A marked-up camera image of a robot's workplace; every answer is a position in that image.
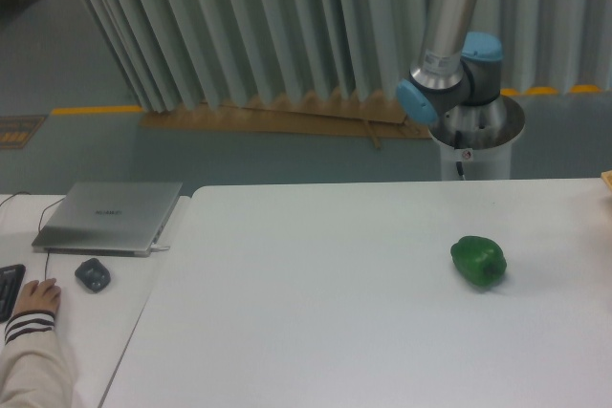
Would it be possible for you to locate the person's hand on mouse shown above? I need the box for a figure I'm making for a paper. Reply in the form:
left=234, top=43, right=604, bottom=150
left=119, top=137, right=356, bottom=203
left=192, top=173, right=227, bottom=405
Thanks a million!
left=12, top=278, right=61, bottom=316

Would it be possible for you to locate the cream sleeve forearm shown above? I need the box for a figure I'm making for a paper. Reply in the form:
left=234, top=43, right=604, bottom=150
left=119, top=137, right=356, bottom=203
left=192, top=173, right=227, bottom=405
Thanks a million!
left=1, top=310, right=73, bottom=407

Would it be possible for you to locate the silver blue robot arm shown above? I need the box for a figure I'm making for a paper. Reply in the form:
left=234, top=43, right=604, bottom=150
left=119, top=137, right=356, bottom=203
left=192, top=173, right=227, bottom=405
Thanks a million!
left=396, top=0, right=611, bottom=150

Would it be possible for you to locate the green bell pepper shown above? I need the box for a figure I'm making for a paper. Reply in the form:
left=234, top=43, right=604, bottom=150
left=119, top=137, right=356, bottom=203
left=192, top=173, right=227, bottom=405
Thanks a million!
left=450, top=235, right=508, bottom=288

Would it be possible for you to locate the black keyboard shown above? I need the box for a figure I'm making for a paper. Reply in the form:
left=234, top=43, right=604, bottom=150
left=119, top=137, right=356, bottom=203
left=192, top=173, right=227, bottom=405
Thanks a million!
left=0, top=264, right=26, bottom=323

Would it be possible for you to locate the silver closed laptop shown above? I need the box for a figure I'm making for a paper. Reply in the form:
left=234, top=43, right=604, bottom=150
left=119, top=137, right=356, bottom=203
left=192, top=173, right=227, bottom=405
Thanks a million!
left=32, top=182, right=182, bottom=256

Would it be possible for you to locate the pale green folding curtain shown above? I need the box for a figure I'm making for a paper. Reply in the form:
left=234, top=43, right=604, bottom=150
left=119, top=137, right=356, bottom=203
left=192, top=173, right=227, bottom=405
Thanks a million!
left=84, top=0, right=611, bottom=112

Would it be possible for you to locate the brown cardboard sheet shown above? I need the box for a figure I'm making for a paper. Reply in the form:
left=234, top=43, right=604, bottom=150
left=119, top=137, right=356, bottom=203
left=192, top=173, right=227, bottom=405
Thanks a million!
left=140, top=89, right=430, bottom=149

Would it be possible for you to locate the wooden board corner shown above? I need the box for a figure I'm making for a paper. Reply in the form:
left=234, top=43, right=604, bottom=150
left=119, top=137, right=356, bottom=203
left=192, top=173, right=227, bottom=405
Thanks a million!
left=601, top=170, right=612, bottom=191

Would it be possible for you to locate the black laptop cable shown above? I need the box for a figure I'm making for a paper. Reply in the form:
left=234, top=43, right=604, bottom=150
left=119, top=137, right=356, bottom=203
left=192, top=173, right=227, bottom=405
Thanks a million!
left=0, top=191, right=68, bottom=281

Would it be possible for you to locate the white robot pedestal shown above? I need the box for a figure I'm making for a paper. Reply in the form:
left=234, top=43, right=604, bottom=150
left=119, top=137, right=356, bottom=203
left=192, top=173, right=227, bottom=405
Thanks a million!
left=429, top=128, right=525, bottom=181

